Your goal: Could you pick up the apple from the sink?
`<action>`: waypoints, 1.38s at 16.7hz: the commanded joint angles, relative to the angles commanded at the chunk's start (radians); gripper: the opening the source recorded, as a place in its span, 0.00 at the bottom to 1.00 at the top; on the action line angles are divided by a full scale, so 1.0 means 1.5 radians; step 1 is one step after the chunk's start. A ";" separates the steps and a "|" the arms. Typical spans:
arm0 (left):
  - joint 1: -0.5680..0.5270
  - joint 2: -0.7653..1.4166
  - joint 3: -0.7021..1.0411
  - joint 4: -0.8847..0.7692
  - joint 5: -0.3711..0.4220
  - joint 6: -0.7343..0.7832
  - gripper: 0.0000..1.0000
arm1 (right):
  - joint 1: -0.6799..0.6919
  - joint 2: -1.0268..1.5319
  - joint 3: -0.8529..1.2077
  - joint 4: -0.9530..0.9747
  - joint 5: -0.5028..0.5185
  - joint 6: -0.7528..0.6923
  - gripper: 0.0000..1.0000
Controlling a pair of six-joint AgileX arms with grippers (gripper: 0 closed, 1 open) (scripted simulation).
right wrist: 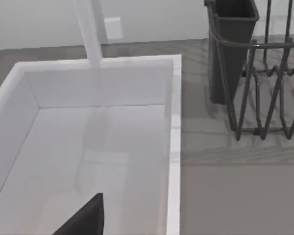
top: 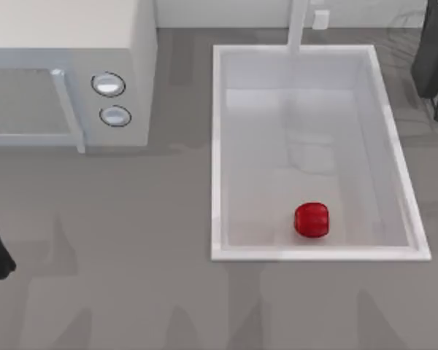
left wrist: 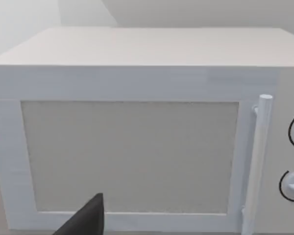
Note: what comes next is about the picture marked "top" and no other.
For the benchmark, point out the red apple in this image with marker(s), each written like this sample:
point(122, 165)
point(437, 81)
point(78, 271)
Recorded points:
point(312, 220)

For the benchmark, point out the pale microwave oven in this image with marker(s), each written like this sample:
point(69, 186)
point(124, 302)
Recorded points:
point(138, 91)

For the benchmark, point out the large microwave knob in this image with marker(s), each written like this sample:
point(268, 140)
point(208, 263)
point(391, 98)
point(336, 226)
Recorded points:
point(108, 84)

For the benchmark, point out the white wall socket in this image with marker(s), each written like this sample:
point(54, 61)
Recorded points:
point(321, 19)

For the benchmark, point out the microwave door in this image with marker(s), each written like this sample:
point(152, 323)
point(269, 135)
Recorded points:
point(25, 105)

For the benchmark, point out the black folding stand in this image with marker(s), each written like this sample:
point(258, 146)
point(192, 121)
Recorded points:
point(435, 54)

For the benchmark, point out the tall white tap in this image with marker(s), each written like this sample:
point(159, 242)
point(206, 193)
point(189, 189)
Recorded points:
point(296, 25)

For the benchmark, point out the small microwave knob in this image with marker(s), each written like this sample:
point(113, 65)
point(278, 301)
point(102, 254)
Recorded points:
point(115, 116)

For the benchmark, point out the white sink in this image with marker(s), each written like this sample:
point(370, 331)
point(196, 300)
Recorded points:
point(314, 153)

